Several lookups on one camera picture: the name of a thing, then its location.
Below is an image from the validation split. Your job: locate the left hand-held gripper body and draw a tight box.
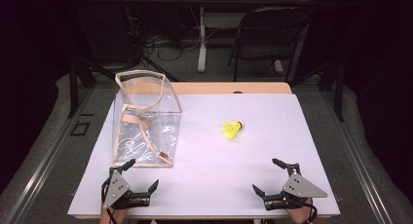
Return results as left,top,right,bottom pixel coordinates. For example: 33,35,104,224
101,169,152,211

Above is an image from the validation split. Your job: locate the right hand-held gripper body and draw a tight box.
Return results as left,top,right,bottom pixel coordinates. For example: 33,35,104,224
263,163,328,211

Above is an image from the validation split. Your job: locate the clear plastic bag beige trim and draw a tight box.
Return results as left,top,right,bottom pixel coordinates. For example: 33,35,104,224
111,69,183,169

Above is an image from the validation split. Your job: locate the yellow shuttlecock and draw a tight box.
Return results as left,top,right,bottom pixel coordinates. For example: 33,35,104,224
221,120,244,140

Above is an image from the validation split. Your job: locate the person's right hand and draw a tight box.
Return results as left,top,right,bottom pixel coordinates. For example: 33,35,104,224
272,199,315,224

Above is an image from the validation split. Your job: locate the person's left hand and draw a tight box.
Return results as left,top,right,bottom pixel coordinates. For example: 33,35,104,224
99,207,130,224

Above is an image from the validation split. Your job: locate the white table mat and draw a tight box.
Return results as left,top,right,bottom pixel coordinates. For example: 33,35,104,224
67,93,341,218

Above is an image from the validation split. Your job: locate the wooden table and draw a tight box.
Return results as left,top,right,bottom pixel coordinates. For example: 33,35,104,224
67,81,341,221

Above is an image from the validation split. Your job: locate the black metal stand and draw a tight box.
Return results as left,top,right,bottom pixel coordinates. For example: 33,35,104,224
287,58,346,123
67,58,115,119

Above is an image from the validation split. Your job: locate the black folding chair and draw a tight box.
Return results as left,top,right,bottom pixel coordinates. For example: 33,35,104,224
227,7,312,84

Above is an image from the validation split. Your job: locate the white-legged background desk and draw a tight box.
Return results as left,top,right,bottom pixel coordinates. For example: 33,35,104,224
178,0,321,74

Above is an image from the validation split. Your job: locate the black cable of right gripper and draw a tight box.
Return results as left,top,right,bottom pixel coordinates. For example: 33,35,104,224
303,198,319,224

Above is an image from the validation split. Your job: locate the metal floor rail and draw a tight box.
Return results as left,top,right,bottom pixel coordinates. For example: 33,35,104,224
0,87,95,224
320,87,394,224

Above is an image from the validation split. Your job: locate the tangle of floor cables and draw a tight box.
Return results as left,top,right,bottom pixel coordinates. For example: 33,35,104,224
141,23,203,62

